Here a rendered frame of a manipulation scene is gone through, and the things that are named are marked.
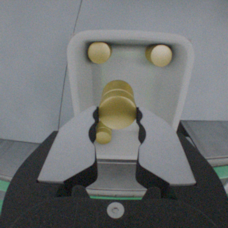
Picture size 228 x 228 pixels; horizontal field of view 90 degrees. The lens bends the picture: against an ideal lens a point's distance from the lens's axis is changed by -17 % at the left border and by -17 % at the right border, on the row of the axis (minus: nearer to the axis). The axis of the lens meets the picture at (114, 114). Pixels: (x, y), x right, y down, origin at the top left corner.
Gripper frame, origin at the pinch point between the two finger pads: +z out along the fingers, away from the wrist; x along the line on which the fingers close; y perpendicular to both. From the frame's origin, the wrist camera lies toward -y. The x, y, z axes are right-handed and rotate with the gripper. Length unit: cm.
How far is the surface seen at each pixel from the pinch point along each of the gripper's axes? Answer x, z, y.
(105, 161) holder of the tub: -2.8, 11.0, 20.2
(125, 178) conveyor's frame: 1.8, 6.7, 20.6
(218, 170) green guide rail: 18.4, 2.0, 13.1
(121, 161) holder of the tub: 1.2, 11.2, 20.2
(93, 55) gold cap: -3.7, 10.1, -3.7
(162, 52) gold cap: 6.6, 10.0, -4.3
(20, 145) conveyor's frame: -28.8, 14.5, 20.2
